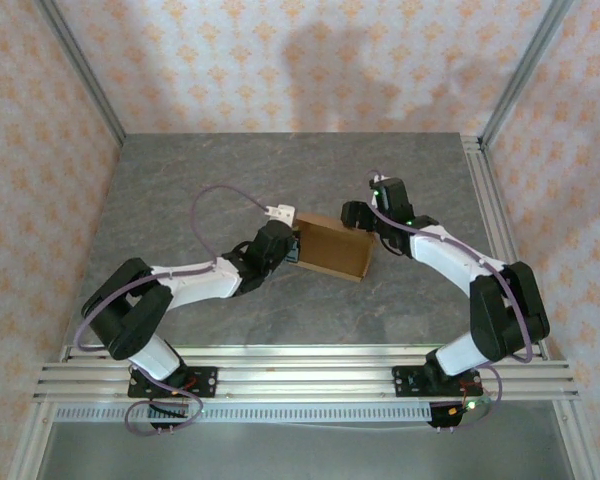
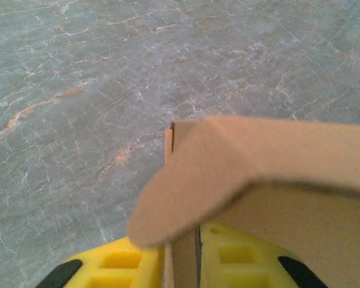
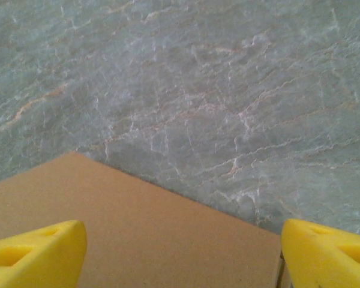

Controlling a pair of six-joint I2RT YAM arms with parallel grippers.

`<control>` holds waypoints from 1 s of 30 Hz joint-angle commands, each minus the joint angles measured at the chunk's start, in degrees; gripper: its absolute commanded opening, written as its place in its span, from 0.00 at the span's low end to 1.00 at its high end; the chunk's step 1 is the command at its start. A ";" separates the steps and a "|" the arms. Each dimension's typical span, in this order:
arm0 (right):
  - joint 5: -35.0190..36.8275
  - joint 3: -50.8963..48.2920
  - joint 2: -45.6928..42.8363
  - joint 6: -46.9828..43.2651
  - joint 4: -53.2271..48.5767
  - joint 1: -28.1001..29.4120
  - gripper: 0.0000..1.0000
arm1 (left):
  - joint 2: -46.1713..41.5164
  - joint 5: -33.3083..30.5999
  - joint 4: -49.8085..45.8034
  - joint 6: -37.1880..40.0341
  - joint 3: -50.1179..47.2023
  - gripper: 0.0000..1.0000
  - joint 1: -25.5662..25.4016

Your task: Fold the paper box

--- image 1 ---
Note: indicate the brown cardboard paper box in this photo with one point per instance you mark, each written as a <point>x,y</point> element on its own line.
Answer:
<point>330,247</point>

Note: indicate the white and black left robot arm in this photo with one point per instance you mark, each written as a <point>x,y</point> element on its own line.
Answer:
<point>200,287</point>

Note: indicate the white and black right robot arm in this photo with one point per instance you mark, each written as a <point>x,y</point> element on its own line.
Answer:
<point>445,255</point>

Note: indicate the grey metal lower panel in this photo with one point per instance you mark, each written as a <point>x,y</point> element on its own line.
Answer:
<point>305,455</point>

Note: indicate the aluminium side extrusion rail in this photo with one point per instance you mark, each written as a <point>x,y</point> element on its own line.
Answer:
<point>482,170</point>

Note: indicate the narrow aluminium extrusion rail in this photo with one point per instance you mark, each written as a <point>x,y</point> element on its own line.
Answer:
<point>305,352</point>

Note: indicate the wide aluminium extrusion rail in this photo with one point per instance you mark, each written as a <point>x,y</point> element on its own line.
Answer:
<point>305,382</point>

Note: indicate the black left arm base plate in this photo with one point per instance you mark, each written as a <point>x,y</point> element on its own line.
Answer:
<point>205,382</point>

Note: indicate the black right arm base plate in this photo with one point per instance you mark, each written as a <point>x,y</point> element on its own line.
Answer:
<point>405,382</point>

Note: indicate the aluminium frame post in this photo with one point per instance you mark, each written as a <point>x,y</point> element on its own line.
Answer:
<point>83,70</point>
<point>525,70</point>

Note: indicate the aluminium frame leg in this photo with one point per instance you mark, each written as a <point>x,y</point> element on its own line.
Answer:
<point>32,445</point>
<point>577,440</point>

